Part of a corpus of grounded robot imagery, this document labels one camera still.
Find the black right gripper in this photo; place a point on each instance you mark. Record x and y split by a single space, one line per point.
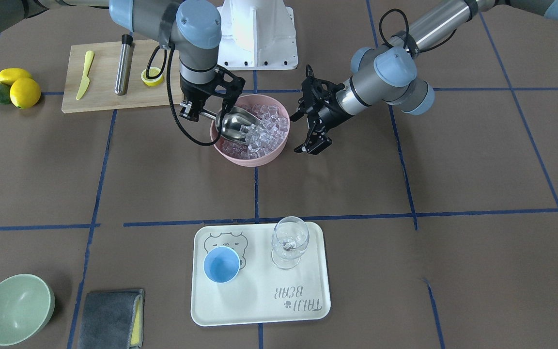
195 92

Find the green bowl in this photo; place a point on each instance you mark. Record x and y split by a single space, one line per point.
26 305

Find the pile of clear ice cubes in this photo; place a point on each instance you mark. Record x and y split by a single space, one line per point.
264 138

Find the wooden cutting board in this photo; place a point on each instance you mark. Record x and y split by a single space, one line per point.
100 95

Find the metal cylinder with black cap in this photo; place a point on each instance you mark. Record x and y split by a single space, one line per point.
124 65

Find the clear wine glass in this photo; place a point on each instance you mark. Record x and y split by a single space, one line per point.
289 241

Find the yellow plastic knife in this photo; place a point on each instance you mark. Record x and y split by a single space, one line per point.
85 79

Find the grey folded cloth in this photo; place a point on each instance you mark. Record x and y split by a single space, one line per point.
113 320

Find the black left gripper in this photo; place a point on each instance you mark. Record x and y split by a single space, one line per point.
329 114

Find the cream bear tray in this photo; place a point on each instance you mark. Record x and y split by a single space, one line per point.
260 292

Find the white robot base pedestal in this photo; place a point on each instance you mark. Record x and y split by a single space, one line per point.
257 35

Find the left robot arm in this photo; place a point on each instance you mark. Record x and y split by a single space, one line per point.
388 73

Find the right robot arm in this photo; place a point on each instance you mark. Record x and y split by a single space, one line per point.
191 27

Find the metal ice scoop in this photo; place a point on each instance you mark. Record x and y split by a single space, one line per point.
235 126

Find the lemon half slice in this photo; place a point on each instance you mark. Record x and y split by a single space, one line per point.
152 76

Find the blue plastic cup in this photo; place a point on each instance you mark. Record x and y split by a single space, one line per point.
221 264

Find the pink bowl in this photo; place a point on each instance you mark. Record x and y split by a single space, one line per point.
257 99

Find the yellow lemon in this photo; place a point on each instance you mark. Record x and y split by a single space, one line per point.
10 75
25 93

